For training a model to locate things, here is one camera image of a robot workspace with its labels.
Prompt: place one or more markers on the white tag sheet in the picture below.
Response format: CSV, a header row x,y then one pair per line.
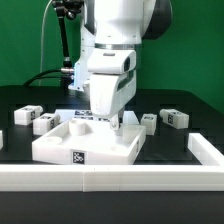
x,y
129,117

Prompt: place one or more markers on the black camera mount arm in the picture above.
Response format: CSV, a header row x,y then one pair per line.
x,y
66,9

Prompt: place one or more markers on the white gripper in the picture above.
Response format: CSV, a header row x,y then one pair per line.
x,y
112,82

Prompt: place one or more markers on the white fence rail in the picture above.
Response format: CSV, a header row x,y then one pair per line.
x,y
204,151
111,178

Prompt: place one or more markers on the white front fence rail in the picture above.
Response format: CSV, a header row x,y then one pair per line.
x,y
111,178

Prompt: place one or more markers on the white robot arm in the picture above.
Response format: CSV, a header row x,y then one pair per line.
x,y
112,32

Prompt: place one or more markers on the white square tabletop part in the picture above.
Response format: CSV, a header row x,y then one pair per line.
x,y
89,142

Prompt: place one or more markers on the white right fence rail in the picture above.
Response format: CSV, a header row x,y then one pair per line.
x,y
204,151

